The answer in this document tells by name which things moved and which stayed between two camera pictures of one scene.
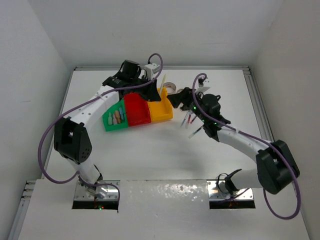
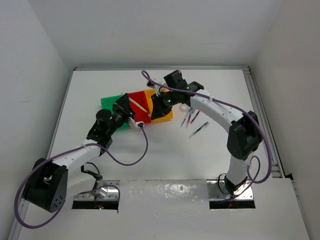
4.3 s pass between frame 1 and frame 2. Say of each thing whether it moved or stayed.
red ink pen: stayed
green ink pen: stayed
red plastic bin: stayed
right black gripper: moved
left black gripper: moved
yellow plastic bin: stayed
